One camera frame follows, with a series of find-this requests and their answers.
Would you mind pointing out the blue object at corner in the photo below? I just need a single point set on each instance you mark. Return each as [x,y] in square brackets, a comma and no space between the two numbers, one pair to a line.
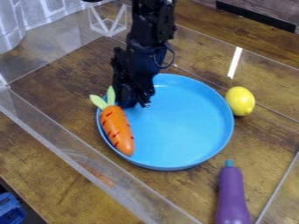
[12,213]

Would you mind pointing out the blue round tray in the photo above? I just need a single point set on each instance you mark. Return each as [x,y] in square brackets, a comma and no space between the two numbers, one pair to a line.
[183,129]

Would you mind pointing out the clear acrylic enclosure wall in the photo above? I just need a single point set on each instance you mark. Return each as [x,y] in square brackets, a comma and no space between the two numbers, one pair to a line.
[55,160]

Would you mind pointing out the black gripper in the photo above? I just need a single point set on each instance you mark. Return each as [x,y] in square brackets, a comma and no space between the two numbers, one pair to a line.
[136,64]

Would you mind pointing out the white curtain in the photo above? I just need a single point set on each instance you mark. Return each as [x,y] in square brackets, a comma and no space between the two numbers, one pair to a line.
[21,15]

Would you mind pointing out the yellow toy lemon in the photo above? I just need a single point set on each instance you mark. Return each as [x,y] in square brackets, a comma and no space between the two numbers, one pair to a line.
[240,100]

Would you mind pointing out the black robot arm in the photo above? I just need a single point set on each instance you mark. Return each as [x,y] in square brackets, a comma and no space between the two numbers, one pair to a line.
[154,25]

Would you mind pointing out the purple toy eggplant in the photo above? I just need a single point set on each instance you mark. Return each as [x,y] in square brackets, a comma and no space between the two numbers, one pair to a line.
[232,209]

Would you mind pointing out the orange toy carrot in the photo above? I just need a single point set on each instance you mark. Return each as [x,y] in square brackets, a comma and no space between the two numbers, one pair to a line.
[113,122]

